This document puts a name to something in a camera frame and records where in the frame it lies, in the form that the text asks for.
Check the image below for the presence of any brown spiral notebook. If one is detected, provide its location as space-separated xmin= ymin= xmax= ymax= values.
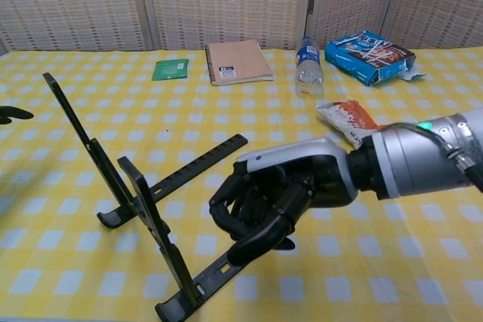
xmin=205 ymin=39 xmax=275 ymax=87

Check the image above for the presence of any blue snack box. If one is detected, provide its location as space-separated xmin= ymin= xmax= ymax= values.
xmin=324 ymin=29 xmax=427 ymax=87

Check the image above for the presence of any clear bottle with blue label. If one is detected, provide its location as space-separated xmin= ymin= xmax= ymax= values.
xmin=294 ymin=36 xmax=325 ymax=96

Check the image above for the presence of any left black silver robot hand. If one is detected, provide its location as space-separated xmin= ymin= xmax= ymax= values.
xmin=0 ymin=106 xmax=34 ymax=125

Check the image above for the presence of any yellow white checkered tablecloth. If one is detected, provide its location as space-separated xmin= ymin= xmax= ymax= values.
xmin=0 ymin=46 xmax=483 ymax=322

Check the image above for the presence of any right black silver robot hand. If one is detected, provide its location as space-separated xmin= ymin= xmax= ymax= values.
xmin=208 ymin=136 xmax=358 ymax=266

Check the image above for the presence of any green foil packet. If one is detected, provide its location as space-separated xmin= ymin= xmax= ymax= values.
xmin=151 ymin=58 xmax=189 ymax=82

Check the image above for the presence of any orange white snack bag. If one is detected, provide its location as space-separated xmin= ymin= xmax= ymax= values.
xmin=315 ymin=99 xmax=389 ymax=149

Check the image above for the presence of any black folding laptop stand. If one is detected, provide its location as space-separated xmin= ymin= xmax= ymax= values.
xmin=42 ymin=72 xmax=249 ymax=322

